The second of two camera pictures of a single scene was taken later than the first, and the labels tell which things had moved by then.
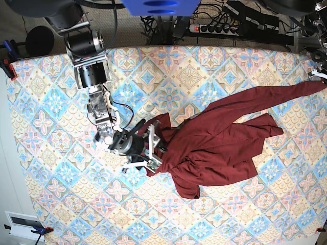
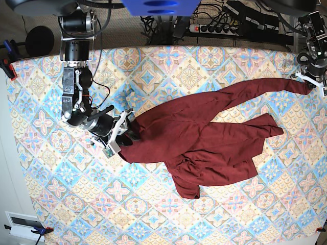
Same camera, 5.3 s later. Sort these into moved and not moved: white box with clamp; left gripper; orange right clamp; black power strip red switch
Moved: left gripper
Not moved: black power strip red switch; white box with clamp; orange right clamp
